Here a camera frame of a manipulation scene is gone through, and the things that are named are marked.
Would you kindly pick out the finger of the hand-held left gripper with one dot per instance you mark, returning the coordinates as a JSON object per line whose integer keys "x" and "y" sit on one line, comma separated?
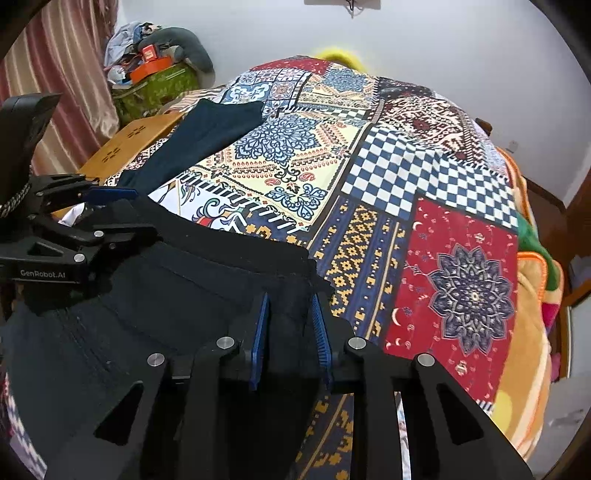
{"x": 113, "y": 194}
{"x": 120, "y": 234}

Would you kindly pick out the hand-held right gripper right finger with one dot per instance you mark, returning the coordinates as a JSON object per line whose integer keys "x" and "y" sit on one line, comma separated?
{"x": 321, "y": 333}

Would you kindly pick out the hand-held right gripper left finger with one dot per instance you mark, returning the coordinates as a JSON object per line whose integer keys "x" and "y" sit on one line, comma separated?
{"x": 258, "y": 344}

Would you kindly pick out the black pants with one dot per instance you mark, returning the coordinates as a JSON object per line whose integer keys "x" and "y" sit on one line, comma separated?
{"x": 184, "y": 286}

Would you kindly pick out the wooden lap desk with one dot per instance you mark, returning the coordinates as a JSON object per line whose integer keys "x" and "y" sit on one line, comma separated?
{"x": 124, "y": 147}

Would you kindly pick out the striped pink curtain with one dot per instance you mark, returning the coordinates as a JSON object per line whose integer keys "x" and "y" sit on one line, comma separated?
{"x": 69, "y": 55}

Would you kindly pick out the green storage box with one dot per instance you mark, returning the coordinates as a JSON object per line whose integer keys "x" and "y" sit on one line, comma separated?
{"x": 159, "y": 87}

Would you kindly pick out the orange box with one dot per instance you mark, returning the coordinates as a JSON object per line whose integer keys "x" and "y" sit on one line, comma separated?
{"x": 150, "y": 70}

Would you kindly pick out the pile of clothes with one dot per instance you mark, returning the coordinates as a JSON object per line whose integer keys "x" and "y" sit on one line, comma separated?
{"x": 122, "y": 39}

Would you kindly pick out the striped cloth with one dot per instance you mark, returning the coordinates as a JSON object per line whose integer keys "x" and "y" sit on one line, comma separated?
{"x": 203, "y": 94}

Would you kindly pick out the patchwork printed blanket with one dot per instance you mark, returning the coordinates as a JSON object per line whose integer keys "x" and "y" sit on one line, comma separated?
{"x": 378, "y": 207}

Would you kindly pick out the red box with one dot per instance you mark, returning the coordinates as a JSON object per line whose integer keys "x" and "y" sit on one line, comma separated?
{"x": 149, "y": 53}

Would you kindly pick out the grey plush pillow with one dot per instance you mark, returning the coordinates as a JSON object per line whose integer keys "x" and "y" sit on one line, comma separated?
{"x": 196, "y": 48}

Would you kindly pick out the orange fleece blanket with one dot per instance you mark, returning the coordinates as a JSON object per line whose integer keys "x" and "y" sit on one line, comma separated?
{"x": 531, "y": 295}

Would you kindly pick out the yellow foam tube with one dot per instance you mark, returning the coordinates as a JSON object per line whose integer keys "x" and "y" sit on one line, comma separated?
{"x": 339, "y": 53}

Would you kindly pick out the white wall socket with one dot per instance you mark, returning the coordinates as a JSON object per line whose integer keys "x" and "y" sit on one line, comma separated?
{"x": 512, "y": 146}

